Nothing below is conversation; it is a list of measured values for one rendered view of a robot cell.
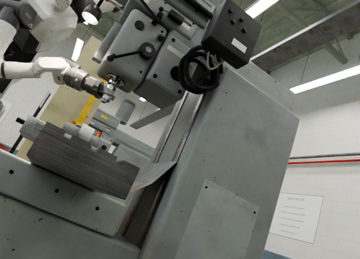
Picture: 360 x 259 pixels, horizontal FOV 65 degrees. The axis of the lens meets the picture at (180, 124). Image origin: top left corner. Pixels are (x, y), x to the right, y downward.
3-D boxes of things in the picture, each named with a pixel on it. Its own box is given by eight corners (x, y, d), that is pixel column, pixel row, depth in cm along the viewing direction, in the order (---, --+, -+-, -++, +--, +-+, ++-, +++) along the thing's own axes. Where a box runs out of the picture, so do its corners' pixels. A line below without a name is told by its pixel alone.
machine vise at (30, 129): (18, 131, 101) (35, 105, 105) (22, 137, 115) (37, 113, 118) (107, 173, 111) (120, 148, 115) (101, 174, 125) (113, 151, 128)
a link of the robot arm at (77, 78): (105, 75, 121) (79, 63, 120) (94, 94, 118) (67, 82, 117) (107, 88, 133) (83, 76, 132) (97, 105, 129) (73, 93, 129)
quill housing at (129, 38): (101, 60, 116) (135, 3, 126) (93, 75, 134) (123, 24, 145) (142, 84, 122) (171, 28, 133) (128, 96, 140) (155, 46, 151)
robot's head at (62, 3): (50, 5, 139) (59, -8, 134) (57, -3, 146) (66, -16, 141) (62, 14, 142) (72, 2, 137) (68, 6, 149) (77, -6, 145)
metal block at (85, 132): (76, 136, 113) (83, 123, 115) (75, 138, 118) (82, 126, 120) (88, 142, 115) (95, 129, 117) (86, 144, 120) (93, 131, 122)
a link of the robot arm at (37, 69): (66, 68, 119) (30, 68, 115) (68, 81, 127) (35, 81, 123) (66, 56, 122) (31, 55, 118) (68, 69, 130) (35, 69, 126)
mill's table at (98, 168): (24, 154, 58) (45, 120, 60) (34, 167, 167) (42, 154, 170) (125, 200, 65) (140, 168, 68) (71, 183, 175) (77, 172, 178)
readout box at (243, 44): (211, 33, 107) (229, -6, 114) (199, 43, 115) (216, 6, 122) (250, 63, 114) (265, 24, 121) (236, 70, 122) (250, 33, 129)
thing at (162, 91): (146, 77, 121) (170, 31, 130) (130, 92, 143) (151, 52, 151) (182, 100, 127) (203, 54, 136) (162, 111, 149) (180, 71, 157)
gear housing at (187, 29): (129, -4, 124) (140, -20, 127) (116, 22, 145) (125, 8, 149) (192, 40, 134) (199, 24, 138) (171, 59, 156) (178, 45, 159)
